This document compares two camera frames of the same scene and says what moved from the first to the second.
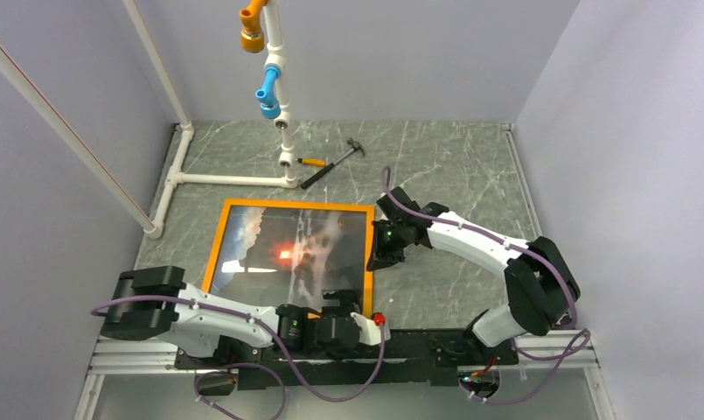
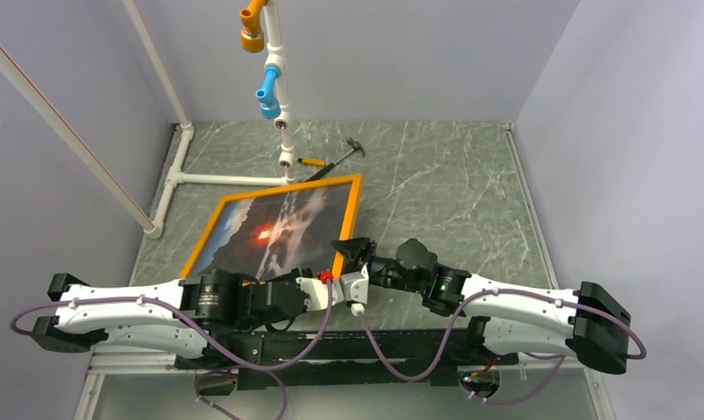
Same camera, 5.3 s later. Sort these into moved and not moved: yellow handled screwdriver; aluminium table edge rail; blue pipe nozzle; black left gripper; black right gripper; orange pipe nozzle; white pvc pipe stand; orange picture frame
Moved: black left gripper; black right gripper; orange picture frame
Not moved: orange pipe nozzle; yellow handled screwdriver; white pvc pipe stand; aluminium table edge rail; blue pipe nozzle
